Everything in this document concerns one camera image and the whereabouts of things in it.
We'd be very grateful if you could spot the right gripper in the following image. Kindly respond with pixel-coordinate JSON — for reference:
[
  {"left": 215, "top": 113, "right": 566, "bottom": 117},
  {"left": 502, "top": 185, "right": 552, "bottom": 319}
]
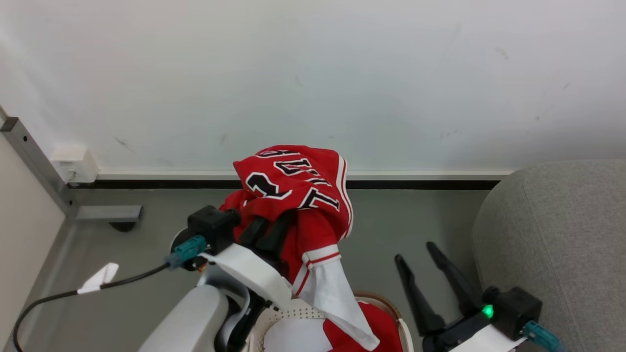
[{"left": 394, "top": 242, "right": 525, "bottom": 352}]

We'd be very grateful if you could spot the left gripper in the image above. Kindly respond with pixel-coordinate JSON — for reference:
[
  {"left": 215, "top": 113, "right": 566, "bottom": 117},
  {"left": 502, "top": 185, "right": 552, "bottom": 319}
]
[{"left": 200, "top": 209, "right": 296, "bottom": 310}]

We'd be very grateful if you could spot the red basketball jersey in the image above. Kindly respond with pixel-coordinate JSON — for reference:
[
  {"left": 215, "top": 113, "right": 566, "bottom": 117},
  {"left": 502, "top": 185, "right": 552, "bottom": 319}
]
[{"left": 219, "top": 145, "right": 404, "bottom": 352}]

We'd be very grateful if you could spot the white laundry basket brown rim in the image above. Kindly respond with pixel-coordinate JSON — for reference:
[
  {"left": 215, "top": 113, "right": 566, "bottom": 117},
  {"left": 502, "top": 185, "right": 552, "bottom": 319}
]
[{"left": 247, "top": 292, "right": 414, "bottom": 352}]

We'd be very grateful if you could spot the grey fabric sofa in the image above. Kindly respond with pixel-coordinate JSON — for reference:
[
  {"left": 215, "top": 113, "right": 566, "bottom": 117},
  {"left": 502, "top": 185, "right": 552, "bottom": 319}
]
[{"left": 472, "top": 160, "right": 626, "bottom": 352}]

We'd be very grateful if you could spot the grey metal foot bar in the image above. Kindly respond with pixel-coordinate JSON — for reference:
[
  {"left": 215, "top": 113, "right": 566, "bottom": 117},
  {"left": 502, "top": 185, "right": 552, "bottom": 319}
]
[{"left": 76, "top": 205, "right": 143, "bottom": 222}]

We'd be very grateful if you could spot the beige partition panel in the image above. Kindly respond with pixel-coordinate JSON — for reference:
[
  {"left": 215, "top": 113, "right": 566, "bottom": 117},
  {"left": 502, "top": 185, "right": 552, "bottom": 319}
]
[{"left": 0, "top": 133, "right": 67, "bottom": 338}]

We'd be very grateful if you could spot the teal connector of left camera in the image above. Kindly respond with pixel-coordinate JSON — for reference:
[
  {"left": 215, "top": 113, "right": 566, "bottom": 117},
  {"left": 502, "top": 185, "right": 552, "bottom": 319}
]
[{"left": 165, "top": 235, "right": 208, "bottom": 270}]

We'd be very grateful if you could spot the teal connector of camera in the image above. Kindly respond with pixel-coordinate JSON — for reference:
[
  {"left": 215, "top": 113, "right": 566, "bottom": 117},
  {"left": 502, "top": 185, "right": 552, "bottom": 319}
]
[
  {"left": 522, "top": 320, "right": 562, "bottom": 352},
  {"left": 165, "top": 235, "right": 208, "bottom": 270}
]

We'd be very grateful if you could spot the teal connector of right camera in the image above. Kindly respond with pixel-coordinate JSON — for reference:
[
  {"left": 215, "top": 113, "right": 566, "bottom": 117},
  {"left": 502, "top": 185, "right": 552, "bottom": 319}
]
[{"left": 522, "top": 320, "right": 562, "bottom": 352}]

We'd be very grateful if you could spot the white wall socket box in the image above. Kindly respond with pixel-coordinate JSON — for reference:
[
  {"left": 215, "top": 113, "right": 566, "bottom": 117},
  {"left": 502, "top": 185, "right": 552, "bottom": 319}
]
[{"left": 50, "top": 145, "right": 99, "bottom": 184}]

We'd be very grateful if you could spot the black cable with white tag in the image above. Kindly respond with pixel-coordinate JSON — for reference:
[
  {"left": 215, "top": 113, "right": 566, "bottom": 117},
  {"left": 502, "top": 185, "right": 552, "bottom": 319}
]
[{"left": 12, "top": 262, "right": 172, "bottom": 352}]

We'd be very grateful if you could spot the grey metal partition post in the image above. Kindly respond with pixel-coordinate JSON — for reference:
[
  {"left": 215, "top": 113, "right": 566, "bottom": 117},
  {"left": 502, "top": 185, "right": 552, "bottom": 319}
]
[{"left": 0, "top": 116, "right": 79, "bottom": 220}]

